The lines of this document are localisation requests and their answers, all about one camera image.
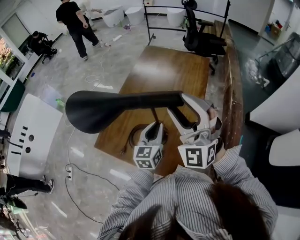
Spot black wristband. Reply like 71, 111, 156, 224
215, 136, 225, 154

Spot person's striped shirt torso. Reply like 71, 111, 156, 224
98, 144, 279, 240

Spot coiled black lamp cable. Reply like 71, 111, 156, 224
120, 124, 146, 155

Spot person's left forearm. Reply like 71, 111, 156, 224
116, 169, 156, 208

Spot white cable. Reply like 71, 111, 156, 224
85, 38, 115, 90

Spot person's right forearm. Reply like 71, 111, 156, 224
212, 144, 254, 189

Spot white chair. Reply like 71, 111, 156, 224
268, 127, 300, 167

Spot black office chair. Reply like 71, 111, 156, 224
181, 0, 228, 76

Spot black metal frame rack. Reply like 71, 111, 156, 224
143, 0, 232, 47

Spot cardboard box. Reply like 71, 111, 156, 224
265, 21, 283, 40

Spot black tripod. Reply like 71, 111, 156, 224
0, 194, 28, 240

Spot white panel with holes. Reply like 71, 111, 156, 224
7, 93, 64, 179

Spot black glass cart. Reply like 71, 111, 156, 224
255, 32, 300, 86

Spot white desk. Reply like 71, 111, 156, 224
244, 76, 300, 136

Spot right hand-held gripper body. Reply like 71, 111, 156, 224
177, 116, 223, 169

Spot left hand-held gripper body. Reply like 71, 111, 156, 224
133, 137, 164, 170

